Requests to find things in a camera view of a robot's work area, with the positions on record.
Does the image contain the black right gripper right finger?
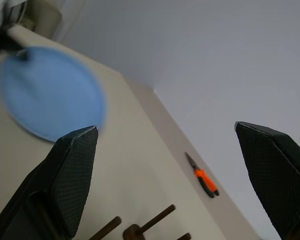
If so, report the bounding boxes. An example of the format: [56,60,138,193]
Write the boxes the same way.
[234,121,300,240]

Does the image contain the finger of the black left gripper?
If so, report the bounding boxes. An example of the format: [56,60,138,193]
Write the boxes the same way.
[0,27,31,62]

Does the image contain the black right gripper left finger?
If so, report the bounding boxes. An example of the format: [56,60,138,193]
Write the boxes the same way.
[0,125,100,240]

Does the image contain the blue plate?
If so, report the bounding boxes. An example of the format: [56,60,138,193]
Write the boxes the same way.
[0,46,107,143]

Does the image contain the wooden dish rack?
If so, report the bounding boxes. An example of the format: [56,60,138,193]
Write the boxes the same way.
[88,204,192,240]

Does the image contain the beige chair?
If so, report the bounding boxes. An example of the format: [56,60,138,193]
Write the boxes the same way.
[21,0,63,41]

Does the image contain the orange-handled pliers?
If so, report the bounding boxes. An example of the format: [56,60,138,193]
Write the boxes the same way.
[184,151,220,199]

